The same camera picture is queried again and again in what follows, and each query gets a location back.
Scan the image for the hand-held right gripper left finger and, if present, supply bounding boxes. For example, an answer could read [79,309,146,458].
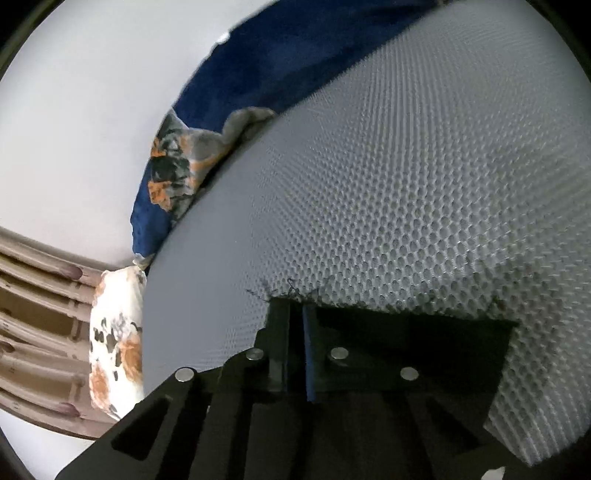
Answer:
[54,298,304,480]

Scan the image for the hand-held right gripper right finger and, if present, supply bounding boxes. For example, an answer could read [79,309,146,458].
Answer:
[302,305,529,480]

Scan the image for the black pants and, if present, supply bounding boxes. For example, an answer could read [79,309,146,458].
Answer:
[268,295,519,444]

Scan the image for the white floral pillow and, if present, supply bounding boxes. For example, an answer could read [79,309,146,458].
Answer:
[88,267,148,422]

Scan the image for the grey mesh mattress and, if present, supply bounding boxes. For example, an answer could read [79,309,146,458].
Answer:
[141,0,591,467]

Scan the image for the grey orange floral cloth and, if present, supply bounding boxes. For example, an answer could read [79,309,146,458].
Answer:
[133,107,279,271]

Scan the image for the brown wooden headboard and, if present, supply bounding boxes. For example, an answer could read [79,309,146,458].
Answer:
[0,226,116,439]

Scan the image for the dark blue blanket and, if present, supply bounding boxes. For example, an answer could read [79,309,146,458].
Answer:
[131,0,445,260]

